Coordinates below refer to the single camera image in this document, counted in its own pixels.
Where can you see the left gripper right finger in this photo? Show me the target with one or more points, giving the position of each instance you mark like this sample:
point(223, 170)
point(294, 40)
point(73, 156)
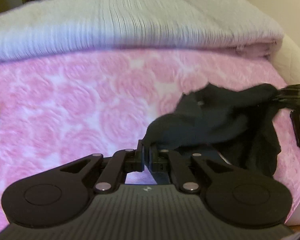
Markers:
point(169, 167)

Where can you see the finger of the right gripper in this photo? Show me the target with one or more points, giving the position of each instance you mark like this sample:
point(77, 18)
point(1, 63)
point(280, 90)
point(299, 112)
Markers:
point(290, 92)
point(292, 103)

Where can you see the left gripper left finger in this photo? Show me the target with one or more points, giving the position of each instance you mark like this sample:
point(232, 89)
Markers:
point(115, 169)

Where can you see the black cloth garment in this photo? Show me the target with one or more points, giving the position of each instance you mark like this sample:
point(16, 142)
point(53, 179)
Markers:
point(238, 124)

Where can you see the pink rose pattern bedsheet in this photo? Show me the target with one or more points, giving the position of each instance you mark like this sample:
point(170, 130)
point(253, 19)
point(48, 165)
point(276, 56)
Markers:
point(56, 109)

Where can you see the white ribbed folded blanket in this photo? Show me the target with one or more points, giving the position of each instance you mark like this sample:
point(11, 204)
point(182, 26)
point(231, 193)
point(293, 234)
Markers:
point(50, 27)

